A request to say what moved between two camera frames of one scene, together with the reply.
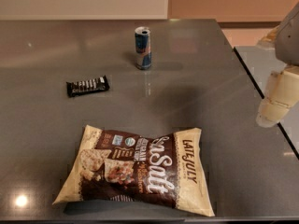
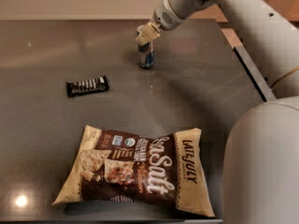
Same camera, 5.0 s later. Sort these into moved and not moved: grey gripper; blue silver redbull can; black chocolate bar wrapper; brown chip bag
Moved: grey gripper
Not moved: blue silver redbull can; brown chip bag; black chocolate bar wrapper
